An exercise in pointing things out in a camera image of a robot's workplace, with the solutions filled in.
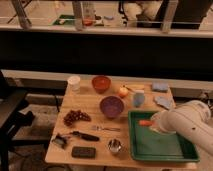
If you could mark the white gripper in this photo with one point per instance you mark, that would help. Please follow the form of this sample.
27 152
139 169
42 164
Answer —
161 124

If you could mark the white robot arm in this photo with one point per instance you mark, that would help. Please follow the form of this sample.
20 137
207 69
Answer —
190 120

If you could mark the green plastic tray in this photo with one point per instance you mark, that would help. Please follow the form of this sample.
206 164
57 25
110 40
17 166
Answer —
147 145

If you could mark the grey blue cloth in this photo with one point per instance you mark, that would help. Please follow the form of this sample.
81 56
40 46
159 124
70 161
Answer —
164 102

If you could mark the light blue cup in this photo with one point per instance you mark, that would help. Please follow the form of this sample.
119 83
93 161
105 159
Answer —
138 99

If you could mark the blue sponge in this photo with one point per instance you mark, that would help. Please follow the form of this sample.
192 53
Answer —
160 87

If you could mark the yellow onion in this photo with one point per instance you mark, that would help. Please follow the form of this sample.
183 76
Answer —
123 92

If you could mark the purple bowl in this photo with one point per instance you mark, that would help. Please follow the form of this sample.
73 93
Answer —
111 106

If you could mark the small metal cup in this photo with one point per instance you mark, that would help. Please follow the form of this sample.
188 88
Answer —
114 146

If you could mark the red bowl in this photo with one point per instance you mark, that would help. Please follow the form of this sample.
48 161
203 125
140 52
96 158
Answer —
101 83

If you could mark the bunch of dark grapes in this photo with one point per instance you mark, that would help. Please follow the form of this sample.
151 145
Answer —
74 116

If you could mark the dark rectangular sponge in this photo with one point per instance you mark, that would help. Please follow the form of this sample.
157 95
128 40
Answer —
83 152

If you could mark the white plastic cup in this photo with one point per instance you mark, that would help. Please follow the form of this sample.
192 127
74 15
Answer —
74 83

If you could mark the black binder clip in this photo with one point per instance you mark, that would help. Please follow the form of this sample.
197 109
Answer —
60 140

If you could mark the black chair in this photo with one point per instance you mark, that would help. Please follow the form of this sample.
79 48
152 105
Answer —
11 119

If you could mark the black handled peeler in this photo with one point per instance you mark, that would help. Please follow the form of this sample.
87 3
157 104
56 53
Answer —
85 136

